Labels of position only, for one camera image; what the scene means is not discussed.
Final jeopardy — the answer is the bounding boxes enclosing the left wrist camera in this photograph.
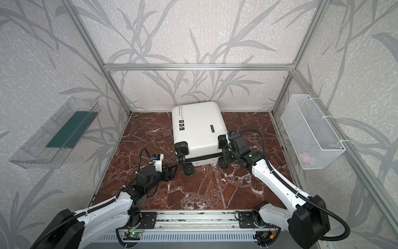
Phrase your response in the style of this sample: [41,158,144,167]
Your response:
[150,154,164,172]

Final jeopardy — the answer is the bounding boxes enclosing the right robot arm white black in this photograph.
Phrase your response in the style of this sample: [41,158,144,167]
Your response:
[222,147,351,249]

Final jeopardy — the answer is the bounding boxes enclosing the green circuit board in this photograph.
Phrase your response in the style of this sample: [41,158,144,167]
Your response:
[122,231,143,241]

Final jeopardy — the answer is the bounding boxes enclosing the white wire mesh basket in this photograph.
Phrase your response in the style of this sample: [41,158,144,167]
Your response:
[281,94,346,170]

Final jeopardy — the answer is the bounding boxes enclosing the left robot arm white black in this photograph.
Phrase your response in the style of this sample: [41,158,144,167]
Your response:
[31,165,178,249]

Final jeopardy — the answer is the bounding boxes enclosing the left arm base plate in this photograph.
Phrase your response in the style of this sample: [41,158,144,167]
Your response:
[127,212,157,229]

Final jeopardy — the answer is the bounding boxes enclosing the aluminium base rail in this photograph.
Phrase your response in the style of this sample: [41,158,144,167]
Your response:
[119,211,283,232]

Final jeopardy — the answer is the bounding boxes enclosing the clear plastic wall tray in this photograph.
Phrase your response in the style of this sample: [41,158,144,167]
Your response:
[9,97,102,169]

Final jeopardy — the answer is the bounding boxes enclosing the right circuit board wires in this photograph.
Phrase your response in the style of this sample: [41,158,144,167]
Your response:
[253,230,282,245]

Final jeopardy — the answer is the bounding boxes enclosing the pink item in basket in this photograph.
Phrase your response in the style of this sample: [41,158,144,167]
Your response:
[299,153,313,165]

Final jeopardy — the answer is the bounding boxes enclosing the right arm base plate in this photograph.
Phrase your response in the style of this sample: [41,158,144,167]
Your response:
[234,211,276,229]

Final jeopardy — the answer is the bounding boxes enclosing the aluminium cage frame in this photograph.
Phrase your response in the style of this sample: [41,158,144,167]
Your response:
[61,1,398,232]

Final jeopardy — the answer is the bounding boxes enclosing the white hard-shell suitcase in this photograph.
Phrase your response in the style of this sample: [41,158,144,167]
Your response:
[172,101,229,175]

